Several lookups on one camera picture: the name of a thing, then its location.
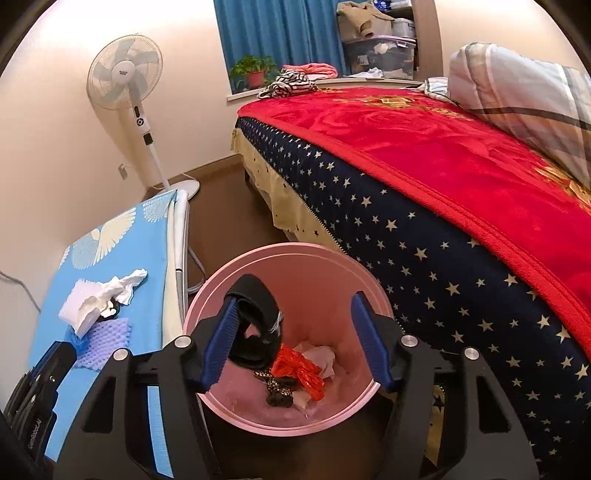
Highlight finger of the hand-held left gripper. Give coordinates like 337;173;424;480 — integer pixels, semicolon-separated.
34;342;77;389

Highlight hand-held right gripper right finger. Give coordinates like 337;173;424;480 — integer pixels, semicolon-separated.
351;291;541;480

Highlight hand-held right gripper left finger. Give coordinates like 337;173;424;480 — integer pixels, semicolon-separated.
58;286;241;480

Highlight black fabric band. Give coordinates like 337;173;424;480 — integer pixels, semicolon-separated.
224;274;284;370

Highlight printed white paper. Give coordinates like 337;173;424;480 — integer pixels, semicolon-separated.
286;342;345;408

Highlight light blue purple cloth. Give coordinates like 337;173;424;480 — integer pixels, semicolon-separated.
78;318;133;370

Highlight floral black cloth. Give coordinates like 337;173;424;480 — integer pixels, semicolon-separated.
254;369;296;394

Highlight orange plastic bag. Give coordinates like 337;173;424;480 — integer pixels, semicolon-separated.
271;347;329;403

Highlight plain black cloth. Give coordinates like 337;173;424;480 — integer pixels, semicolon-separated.
265;390;296;409

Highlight pink plastic bin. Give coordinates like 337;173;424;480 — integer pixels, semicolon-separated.
182;244;399;437

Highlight white tissue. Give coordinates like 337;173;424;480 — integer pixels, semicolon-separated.
98;269;147;306

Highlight bed with starred blanket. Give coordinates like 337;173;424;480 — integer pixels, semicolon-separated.
235;115;591;480

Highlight blue patterned table cloth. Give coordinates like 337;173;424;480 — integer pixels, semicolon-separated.
28;190;178;480

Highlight red floral blanket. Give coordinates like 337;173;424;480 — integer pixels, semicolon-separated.
238;88;591;370

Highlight grey striped cloth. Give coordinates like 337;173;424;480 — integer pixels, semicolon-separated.
422;78;455;100

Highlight black white striped cloth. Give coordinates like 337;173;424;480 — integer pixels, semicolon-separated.
257;67;320;99

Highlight green potted plant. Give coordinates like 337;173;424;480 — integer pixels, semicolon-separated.
229;55;278;90

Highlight pink cloth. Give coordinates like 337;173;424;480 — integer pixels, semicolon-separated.
281;62;340;80

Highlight clear plastic storage box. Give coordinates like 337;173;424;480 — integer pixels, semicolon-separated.
344;36;416;78

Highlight white standing fan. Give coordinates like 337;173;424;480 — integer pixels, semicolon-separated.
87;33;201;201

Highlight plaid pillow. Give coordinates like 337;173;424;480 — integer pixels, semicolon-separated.
448;42;591;181

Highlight wooden bookshelf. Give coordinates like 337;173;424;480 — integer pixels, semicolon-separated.
369;0;439;80

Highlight blue curtain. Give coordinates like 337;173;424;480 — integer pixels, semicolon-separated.
213;0;347;88

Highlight tan jacket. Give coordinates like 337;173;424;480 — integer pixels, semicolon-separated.
336;1;395;40

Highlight grey wall cable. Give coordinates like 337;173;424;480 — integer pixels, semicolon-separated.
0;271;44;319

